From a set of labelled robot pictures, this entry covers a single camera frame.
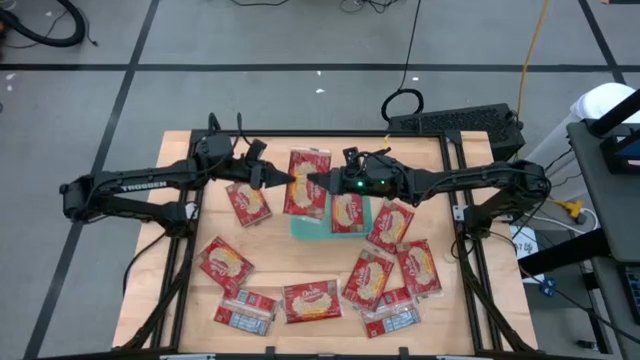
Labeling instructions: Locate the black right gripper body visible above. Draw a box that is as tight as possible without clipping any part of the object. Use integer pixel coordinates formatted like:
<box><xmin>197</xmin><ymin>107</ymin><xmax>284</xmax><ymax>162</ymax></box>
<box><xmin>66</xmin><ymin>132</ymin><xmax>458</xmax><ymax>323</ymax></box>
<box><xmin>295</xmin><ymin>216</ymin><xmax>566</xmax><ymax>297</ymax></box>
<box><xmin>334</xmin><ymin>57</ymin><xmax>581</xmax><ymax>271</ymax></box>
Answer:
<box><xmin>329</xmin><ymin>146</ymin><xmax>360</xmax><ymax>198</ymax></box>

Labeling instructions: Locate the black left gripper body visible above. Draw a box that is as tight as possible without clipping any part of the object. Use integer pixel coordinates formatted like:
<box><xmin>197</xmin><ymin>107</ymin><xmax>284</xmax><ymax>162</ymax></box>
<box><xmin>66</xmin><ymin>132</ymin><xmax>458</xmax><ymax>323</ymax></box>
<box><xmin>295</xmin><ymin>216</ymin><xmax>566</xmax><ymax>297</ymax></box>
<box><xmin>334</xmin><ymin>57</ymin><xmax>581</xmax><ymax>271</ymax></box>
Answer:
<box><xmin>233</xmin><ymin>139</ymin><xmax>274</xmax><ymax>192</ymax></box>

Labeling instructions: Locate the teal translucent plastic basket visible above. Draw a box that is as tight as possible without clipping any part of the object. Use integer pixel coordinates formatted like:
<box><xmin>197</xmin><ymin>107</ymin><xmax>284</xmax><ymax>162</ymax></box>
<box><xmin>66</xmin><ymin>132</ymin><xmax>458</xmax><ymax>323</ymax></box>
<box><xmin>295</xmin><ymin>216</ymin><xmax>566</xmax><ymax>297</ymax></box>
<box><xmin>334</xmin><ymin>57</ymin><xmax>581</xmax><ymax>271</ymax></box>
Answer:
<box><xmin>289</xmin><ymin>195</ymin><xmax>374</xmax><ymax>241</ymax></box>

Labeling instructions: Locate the white paper sheet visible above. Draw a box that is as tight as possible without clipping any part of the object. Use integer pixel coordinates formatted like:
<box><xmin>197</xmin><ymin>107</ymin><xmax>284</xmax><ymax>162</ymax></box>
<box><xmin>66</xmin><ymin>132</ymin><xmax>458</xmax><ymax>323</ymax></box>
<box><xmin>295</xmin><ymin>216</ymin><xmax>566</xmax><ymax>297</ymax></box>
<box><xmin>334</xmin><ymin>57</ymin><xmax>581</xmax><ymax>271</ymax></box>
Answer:
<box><xmin>509</xmin><ymin>225</ymin><xmax>539</xmax><ymax>274</ymax></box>

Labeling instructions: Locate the yellow power plug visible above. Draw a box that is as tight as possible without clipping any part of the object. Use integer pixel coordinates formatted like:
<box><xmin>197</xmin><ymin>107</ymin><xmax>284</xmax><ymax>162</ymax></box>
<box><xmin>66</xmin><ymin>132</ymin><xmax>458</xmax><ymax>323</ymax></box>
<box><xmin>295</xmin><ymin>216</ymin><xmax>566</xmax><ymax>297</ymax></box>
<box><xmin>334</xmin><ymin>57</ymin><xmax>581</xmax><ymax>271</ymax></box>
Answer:
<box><xmin>552</xmin><ymin>198</ymin><xmax>586</xmax><ymax>225</ymax></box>

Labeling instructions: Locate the black desk leg beam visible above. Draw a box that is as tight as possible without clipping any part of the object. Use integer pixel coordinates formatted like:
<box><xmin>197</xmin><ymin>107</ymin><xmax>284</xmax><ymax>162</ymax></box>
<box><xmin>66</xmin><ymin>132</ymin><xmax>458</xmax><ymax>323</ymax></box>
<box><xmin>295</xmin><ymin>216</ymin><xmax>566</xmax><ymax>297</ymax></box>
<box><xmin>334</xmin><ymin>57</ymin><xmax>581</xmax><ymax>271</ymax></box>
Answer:
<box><xmin>517</xmin><ymin>227</ymin><xmax>611</xmax><ymax>279</ymax></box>

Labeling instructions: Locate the grey side desk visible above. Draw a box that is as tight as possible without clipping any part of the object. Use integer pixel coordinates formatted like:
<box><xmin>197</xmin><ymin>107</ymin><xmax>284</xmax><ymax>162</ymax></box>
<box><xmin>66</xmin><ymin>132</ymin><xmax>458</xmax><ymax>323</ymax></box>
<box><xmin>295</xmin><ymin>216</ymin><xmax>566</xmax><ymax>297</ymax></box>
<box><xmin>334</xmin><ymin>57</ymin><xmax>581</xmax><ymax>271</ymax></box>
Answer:
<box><xmin>566</xmin><ymin>119</ymin><xmax>640</xmax><ymax>360</ymax></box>

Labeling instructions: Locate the white bin bag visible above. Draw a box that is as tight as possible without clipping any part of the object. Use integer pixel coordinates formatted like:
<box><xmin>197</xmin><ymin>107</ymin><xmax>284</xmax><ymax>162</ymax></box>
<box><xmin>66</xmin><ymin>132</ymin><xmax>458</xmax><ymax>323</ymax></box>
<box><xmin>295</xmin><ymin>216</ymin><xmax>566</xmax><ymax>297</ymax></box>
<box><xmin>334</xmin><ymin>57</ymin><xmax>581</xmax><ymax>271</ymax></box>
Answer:
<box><xmin>522</xmin><ymin>82</ymin><xmax>640</xmax><ymax>176</ymax></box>

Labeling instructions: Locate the black device with screen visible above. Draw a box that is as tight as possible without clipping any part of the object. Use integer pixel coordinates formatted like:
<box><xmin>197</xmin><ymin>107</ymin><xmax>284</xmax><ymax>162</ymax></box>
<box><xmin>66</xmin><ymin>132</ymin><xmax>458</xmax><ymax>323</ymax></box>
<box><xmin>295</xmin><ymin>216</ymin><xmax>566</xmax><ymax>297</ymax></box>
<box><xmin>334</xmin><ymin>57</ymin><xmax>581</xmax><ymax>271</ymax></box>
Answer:
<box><xmin>599</xmin><ymin>133</ymin><xmax>640</xmax><ymax>175</ymax></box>

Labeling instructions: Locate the black keyboard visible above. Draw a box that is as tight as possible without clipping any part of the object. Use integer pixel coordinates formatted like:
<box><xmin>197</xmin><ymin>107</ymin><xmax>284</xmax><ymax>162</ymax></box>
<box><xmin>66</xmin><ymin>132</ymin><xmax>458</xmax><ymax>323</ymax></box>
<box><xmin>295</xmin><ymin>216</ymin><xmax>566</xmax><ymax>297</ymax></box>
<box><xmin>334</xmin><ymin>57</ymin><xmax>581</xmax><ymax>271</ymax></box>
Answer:
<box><xmin>621</xmin><ymin>264</ymin><xmax>640</xmax><ymax>326</ymax></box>

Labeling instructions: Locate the black hanging cable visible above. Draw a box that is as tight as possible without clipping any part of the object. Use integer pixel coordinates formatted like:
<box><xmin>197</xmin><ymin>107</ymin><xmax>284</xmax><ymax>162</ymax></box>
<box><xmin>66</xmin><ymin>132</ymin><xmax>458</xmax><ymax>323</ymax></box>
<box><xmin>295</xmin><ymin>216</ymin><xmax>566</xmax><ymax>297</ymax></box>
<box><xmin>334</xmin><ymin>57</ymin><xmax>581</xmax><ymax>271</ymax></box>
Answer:
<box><xmin>380</xmin><ymin>0</ymin><xmax>425</xmax><ymax>124</ymax></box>

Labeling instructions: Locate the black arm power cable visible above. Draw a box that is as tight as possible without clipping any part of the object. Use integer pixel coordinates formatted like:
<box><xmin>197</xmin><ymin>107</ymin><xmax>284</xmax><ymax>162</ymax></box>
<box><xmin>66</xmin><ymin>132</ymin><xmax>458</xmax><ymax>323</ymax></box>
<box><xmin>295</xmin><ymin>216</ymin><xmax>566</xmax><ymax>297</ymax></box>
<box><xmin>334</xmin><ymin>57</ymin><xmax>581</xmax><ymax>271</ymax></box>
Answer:
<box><xmin>121</xmin><ymin>230</ymin><xmax>169</xmax><ymax>299</ymax></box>

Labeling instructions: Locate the black floor cable bundle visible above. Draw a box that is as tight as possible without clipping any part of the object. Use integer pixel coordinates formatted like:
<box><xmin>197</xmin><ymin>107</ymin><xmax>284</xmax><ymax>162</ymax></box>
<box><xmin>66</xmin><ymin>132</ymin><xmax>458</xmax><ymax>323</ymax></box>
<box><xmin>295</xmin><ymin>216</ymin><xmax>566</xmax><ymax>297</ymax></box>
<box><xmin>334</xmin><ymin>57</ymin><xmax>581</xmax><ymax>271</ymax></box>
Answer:
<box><xmin>339</xmin><ymin>0</ymin><xmax>404</xmax><ymax>15</ymax></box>

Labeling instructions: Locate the white power cable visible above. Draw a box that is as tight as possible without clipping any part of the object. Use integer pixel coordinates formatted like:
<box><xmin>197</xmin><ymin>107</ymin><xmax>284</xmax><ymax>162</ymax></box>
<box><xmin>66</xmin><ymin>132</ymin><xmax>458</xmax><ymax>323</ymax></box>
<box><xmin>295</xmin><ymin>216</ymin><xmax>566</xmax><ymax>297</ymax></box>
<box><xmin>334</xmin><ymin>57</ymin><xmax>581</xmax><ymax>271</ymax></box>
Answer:
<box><xmin>522</xmin><ymin>207</ymin><xmax>601</xmax><ymax>236</ymax></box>

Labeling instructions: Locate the thick black hose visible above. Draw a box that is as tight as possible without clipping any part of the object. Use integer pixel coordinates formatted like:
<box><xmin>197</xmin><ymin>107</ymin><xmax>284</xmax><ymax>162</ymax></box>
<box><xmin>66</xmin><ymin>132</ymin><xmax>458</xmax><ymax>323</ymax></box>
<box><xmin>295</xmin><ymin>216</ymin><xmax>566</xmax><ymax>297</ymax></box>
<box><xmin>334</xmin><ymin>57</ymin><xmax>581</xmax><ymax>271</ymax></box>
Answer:
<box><xmin>0</xmin><ymin>0</ymin><xmax>87</xmax><ymax>50</ymax></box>

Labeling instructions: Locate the yellow hanging cable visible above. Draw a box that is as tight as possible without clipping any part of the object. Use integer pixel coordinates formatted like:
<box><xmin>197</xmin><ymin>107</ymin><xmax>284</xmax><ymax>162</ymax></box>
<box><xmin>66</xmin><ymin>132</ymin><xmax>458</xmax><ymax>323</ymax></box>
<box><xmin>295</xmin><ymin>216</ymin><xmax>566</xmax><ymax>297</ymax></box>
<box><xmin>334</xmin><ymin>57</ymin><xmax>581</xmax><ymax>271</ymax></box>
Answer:
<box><xmin>514</xmin><ymin>0</ymin><xmax>551</xmax><ymax>171</ymax></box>

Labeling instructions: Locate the long black floor cable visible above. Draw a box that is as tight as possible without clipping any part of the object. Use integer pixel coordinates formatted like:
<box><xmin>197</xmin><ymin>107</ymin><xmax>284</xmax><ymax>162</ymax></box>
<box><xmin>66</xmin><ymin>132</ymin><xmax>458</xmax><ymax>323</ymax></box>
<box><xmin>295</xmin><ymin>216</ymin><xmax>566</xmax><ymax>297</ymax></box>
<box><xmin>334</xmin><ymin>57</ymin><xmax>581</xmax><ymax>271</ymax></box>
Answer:
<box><xmin>517</xmin><ymin>264</ymin><xmax>640</xmax><ymax>346</ymax></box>

